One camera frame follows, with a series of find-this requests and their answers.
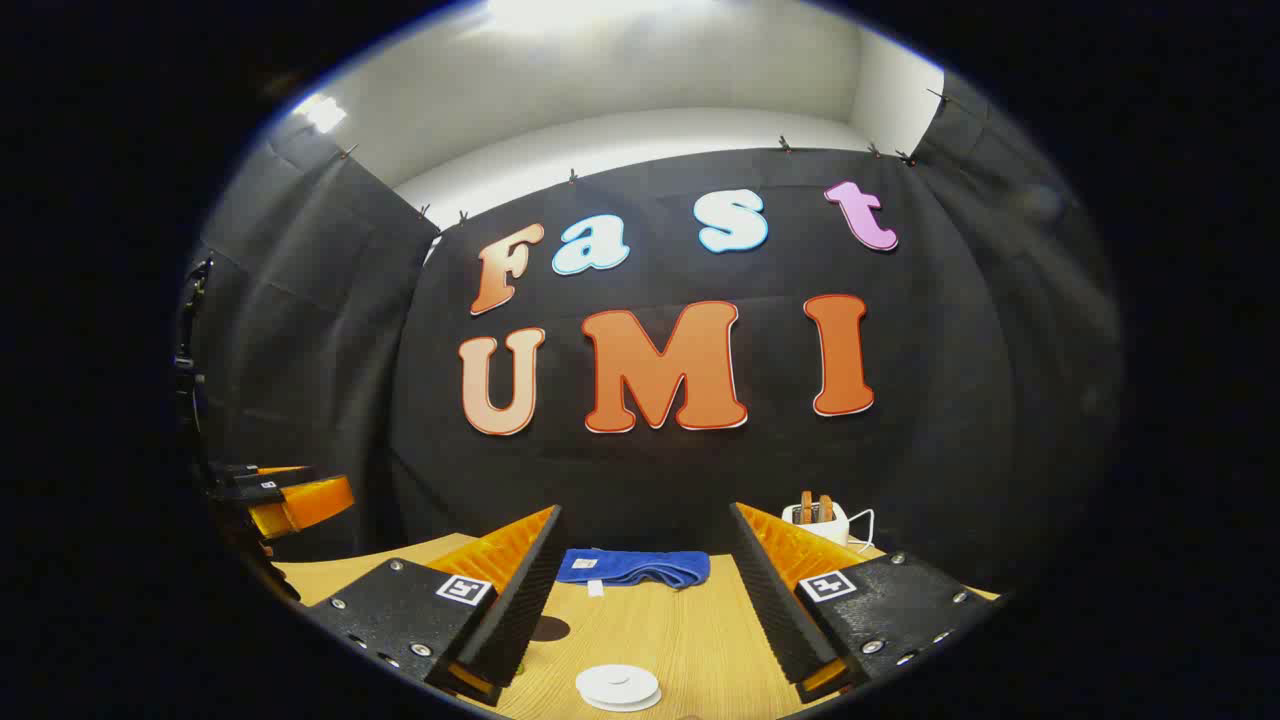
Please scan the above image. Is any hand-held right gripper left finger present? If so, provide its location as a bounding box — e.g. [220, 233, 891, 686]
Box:
[300, 505, 568, 709]

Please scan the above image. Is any white toaster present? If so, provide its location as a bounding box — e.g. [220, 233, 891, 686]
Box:
[781, 500, 851, 547]

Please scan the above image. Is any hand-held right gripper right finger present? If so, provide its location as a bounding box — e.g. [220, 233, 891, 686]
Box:
[728, 502, 1001, 706]

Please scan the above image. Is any blue towel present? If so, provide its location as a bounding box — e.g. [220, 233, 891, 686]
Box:
[556, 547, 712, 598]

